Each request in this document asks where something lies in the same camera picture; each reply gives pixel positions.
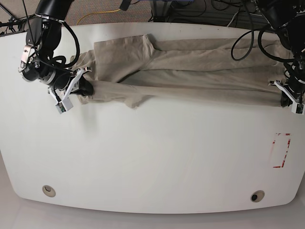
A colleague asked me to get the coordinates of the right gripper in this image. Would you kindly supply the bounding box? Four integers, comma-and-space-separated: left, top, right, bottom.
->
41, 68, 94, 96

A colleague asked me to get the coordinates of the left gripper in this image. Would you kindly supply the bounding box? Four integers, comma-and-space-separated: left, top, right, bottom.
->
280, 63, 305, 107

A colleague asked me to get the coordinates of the beige T-shirt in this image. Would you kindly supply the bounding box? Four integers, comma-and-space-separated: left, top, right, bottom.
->
73, 34, 285, 108

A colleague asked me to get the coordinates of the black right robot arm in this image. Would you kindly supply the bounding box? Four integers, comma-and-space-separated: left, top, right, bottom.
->
19, 0, 80, 91

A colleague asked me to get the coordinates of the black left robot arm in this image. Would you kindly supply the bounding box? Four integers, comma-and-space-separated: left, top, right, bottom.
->
253, 0, 305, 114

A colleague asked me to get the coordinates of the red tape rectangle marking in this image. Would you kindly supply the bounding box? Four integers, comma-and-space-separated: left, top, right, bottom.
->
270, 133, 292, 168

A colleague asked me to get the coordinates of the right table grommet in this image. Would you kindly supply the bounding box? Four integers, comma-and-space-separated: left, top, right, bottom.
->
250, 190, 265, 203

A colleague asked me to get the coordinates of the table grommet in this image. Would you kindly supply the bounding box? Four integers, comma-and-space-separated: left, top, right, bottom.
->
250, 190, 265, 203
42, 185, 56, 198

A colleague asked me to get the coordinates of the black tripod stand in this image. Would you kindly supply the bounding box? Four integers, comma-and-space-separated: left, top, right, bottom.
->
0, 3, 35, 37

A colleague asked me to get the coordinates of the left table grommet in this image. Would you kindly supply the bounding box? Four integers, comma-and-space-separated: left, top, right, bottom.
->
42, 185, 56, 198

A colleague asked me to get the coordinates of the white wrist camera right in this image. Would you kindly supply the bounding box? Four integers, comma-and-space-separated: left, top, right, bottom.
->
48, 67, 92, 114

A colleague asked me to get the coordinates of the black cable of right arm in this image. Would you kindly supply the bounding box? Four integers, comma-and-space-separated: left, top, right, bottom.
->
51, 22, 81, 69

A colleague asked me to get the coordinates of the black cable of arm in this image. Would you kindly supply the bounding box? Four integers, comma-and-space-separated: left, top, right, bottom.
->
51, 22, 81, 69
230, 0, 296, 65

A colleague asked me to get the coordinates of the yellow cable on floor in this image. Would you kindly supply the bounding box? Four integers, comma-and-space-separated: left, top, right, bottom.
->
76, 9, 120, 26

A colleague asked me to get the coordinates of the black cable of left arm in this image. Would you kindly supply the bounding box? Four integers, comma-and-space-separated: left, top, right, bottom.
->
230, 0, 296, 65

